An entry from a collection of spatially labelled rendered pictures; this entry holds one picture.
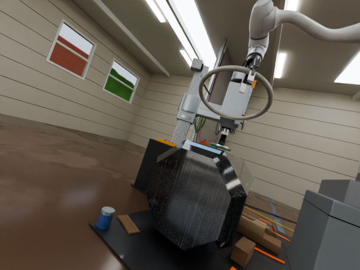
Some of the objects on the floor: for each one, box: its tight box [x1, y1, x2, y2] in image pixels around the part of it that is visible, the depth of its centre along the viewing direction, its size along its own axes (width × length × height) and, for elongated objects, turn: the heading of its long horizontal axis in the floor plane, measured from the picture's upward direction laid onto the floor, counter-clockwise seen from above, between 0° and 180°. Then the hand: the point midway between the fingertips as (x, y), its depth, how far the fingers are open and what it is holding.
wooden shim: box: [117, 215, 140, 235], centre depth 141 cm, size 25×10×2 cm, turn 125°
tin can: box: [96, 207, 115, 229], centre depth 129 cm, size 10×10×13 cm
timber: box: [230, 236, 256, 268], centre depth 150 cm, size 30×12×12 cm, turn 45°
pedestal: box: [131, 138, 174, 195], centre depth 252 cm, size 66×66×74 cm
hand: (246, 83), depth 88 cm, fingers open, 9 cm apart
